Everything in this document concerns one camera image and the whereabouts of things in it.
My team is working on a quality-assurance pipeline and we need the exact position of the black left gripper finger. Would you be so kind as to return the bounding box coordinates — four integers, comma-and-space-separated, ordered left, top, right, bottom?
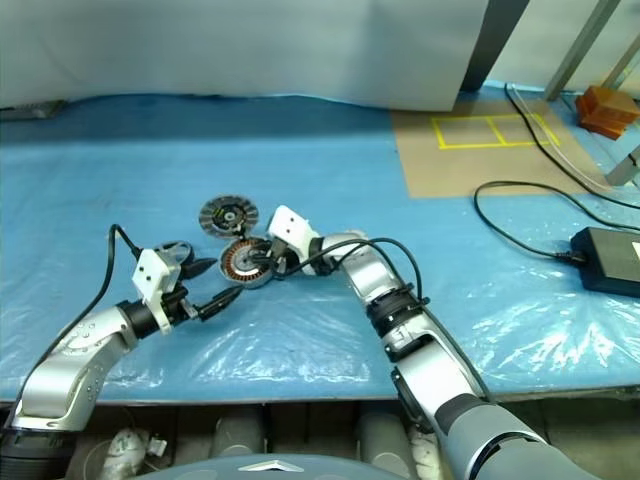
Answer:
197, 286, 243, 322
180, 256, 218, 282

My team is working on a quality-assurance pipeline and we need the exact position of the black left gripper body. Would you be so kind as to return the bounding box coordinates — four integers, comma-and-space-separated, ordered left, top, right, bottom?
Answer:
163, 267, 205, 327

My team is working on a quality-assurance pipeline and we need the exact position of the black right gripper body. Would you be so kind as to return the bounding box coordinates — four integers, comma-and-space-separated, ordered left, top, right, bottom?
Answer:
269, 239, 302, 277

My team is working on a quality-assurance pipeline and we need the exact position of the round silver motor housing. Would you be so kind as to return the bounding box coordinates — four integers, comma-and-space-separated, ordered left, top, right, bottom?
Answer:
218, 237, 275, 291

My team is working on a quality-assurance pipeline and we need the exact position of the round silver motor lid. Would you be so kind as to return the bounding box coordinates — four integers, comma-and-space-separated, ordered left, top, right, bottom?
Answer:
199, 195, 259, 240

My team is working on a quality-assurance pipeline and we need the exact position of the blue plastic table sheet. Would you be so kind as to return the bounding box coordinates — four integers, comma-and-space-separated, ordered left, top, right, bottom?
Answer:
0, 91, 640, 401

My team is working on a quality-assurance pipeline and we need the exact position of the grey rounded shape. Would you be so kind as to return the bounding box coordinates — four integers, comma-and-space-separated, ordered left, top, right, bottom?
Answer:
355, 413, 404, 474
213, 415, 265, 469

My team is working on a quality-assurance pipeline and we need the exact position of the white object under table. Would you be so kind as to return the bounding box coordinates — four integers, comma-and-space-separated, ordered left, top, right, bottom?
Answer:
107, 427, 169, 464
408, 424, 441, 466

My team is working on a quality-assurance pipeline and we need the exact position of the brown cardboard sheet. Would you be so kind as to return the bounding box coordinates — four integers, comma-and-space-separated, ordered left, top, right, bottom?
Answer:
389, 87, 640, 200

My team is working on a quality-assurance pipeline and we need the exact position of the grey robot torso with logo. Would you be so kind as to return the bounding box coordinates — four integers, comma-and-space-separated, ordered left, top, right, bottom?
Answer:
164, 439, 454, 480

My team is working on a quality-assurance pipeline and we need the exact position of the large white board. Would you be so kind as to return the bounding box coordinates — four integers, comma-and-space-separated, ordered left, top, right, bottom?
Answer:
0, 0, 489, 112

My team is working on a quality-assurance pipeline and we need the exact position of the black power adapter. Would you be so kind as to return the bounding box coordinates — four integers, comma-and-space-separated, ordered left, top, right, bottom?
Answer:
569, 226, 640, 297

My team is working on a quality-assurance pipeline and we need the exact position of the orange wooden block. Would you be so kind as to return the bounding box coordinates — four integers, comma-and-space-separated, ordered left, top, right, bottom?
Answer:
574, 84, 640, 125
579, 113, 632, 140

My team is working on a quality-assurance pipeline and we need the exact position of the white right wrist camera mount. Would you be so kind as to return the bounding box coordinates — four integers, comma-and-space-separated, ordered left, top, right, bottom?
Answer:
266, 204, 322, 262

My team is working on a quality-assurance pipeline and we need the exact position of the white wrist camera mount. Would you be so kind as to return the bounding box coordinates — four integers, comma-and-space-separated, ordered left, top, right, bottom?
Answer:
131, 248, 182, 335
266, 204, 322, 262

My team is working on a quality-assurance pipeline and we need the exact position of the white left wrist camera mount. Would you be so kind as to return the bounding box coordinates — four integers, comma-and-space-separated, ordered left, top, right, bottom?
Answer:
131, 248, 182, 335

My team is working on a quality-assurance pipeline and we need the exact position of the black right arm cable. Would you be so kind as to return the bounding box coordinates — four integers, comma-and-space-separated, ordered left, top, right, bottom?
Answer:
272, 238, 431, 307

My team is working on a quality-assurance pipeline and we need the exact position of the black adapter power cable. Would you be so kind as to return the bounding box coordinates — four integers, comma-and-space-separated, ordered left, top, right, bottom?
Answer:
473, 179, 640, 262

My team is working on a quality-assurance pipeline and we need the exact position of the long black cable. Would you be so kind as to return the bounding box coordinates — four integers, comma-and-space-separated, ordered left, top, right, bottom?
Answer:
503, 81, 640, 211

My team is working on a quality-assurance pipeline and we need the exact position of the thin white cable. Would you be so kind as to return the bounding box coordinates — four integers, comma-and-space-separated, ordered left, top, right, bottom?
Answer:
509, 84, 620, 194

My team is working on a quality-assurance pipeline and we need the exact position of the thick aluminium frame post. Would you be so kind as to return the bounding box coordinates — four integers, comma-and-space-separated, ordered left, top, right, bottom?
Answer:
543, 0, 624, 102

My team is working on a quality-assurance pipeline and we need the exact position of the thin aluminium frame bar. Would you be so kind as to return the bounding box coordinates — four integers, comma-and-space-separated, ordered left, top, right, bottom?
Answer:
606, 35, 640, 85

